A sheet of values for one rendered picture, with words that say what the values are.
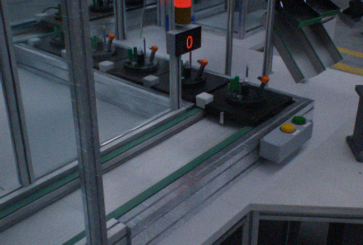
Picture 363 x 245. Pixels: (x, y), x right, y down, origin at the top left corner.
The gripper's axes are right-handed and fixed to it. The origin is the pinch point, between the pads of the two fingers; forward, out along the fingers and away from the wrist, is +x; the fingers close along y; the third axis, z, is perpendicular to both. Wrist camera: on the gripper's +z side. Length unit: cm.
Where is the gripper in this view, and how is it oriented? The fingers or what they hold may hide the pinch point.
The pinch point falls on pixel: (355, 9)
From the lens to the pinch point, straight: 185.4
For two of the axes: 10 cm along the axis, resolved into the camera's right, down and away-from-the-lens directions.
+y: -7.8, 2.5, -5.7
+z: -2.4, -9.7, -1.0
